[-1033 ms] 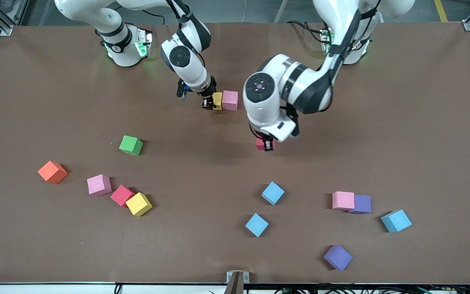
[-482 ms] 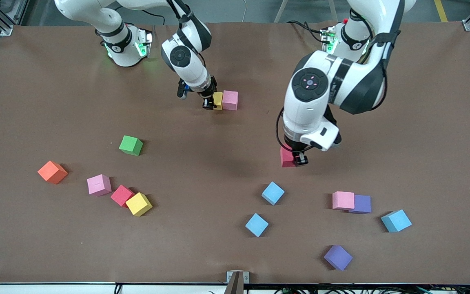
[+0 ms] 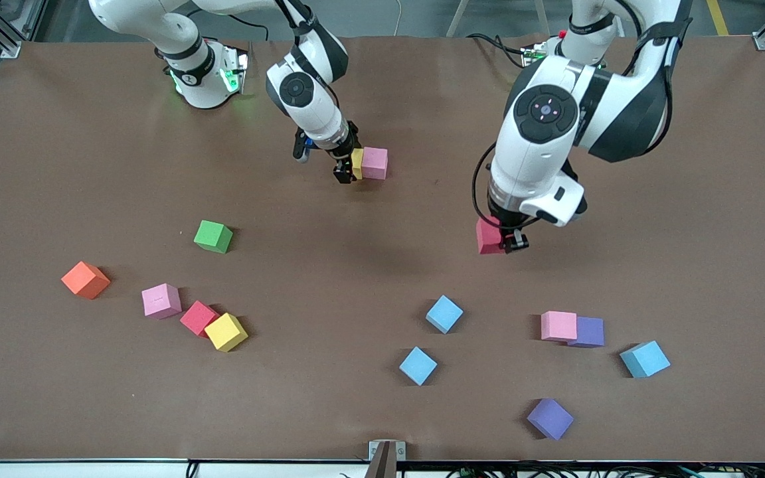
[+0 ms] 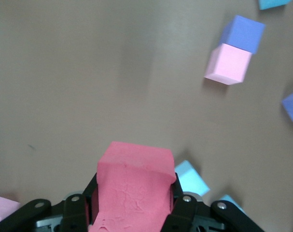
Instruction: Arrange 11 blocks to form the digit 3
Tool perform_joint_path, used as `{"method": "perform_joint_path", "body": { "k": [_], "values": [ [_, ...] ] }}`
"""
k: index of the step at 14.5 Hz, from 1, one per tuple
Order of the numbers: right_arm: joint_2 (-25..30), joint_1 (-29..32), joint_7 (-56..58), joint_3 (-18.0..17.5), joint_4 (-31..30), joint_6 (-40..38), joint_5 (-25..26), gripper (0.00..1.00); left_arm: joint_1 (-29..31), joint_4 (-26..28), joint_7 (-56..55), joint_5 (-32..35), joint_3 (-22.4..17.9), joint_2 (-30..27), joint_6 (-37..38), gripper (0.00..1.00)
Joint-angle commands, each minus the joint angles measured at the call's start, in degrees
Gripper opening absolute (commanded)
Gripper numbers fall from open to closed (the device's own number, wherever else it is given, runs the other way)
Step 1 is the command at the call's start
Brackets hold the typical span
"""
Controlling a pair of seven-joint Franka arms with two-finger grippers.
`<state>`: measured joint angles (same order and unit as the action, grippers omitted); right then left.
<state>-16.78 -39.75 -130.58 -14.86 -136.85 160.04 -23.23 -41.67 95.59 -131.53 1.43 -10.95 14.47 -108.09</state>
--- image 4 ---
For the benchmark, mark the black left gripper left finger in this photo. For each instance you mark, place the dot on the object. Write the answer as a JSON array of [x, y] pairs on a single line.
[[40, 217]]

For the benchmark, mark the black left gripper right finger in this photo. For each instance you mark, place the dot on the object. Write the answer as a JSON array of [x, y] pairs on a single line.
[[197, 217]]

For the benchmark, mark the pink foam block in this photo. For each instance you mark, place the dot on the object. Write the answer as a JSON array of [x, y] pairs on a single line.
[[1, 207], [229, 64]]

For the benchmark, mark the red foam block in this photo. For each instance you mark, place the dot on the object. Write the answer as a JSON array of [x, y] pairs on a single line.
[[134, 188]]

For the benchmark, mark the blue foam block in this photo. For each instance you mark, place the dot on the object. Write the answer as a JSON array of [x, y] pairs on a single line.
[[229, 200], [271, 3], [191, 178]]

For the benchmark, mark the brown table mat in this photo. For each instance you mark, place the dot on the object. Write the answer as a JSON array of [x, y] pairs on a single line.
[[64, 72]]

